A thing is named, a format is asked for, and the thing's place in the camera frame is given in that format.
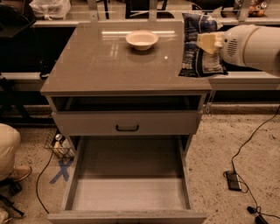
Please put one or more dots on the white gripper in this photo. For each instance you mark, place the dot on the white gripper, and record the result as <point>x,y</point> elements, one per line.
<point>231,46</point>

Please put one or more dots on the blue chip bag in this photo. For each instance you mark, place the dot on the blue chip bag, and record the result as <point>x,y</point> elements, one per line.
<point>196,62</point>

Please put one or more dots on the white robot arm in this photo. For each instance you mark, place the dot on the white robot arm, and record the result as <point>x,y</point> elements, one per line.
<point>267,48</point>

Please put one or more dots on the grey drawer cabinet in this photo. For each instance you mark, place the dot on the grey drawer cabinet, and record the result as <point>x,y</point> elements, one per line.
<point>99,71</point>

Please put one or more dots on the white plastic bag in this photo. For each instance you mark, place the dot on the white plastic bag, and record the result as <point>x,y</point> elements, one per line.
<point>50,9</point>

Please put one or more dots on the open grey lower drawer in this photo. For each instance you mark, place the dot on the open grey lower drawer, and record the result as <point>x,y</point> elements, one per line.
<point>128,180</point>

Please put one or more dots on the fruit pile on shelf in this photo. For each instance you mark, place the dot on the fruit pile on shelf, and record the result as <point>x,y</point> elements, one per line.
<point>257,8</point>

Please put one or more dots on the white paper bowl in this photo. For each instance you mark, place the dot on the white paper bowl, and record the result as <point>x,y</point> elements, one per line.
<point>142,40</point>

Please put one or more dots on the black power adapter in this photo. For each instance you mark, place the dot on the black power adapter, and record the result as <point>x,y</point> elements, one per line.
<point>233,182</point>

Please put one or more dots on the person's beige trouser leg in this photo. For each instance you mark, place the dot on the person's beige trouser leg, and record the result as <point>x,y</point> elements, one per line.
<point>9,141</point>

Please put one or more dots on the tan shoe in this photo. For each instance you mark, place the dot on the tan shoe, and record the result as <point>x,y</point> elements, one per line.
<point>20,172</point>

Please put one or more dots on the black drawer handle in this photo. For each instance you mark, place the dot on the black drawer handle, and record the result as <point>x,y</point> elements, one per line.
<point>127,128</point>

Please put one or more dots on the wire basket with bottles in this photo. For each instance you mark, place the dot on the wire basket with bottles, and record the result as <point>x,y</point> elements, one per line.
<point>58,144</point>

